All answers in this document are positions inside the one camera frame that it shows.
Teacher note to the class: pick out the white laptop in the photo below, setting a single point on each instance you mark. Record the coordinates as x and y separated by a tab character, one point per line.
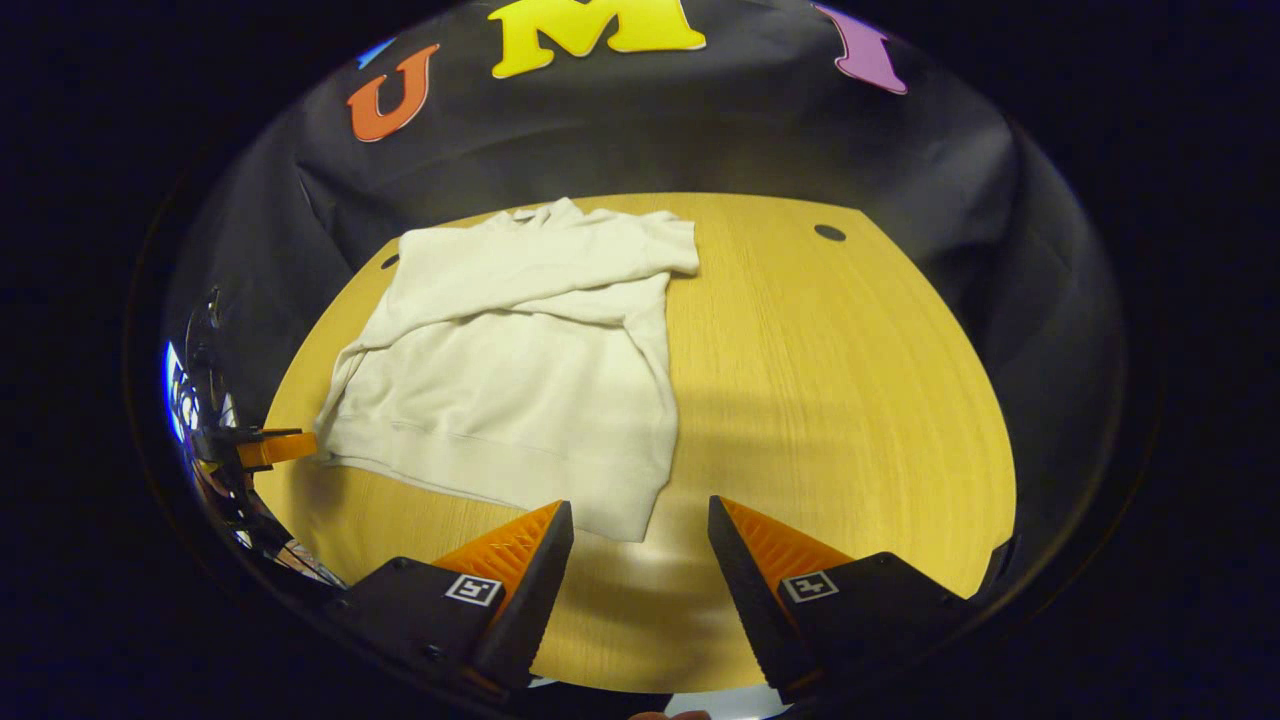
175	395

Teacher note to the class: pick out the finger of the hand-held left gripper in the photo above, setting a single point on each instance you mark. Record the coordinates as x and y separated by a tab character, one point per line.
280	448

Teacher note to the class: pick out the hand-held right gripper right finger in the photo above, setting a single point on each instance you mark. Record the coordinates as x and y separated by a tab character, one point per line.
750	600

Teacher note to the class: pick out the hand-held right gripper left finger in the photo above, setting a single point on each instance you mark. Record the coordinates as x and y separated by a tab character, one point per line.
530	600

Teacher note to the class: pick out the cream sweatshirt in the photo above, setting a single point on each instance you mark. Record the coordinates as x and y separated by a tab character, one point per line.
520	400

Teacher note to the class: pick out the black backdrop cloth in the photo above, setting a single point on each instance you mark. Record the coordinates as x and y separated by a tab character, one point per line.
700	130

